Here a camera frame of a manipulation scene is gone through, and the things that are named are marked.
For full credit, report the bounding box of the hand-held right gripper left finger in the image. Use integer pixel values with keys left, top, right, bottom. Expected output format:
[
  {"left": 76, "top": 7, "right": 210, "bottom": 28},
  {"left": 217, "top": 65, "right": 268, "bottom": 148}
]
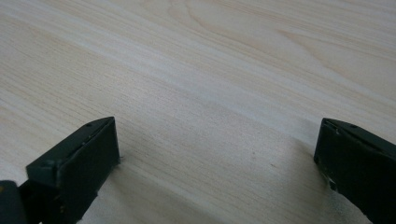
[{"left": 18, "top": 116, "right": 121, "bottom": 224}]

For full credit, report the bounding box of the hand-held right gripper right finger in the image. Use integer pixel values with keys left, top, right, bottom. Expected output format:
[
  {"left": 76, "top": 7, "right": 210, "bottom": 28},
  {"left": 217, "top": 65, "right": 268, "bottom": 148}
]
[{"left": 313, "top": 118, "right": 396, "bottom": 224}]

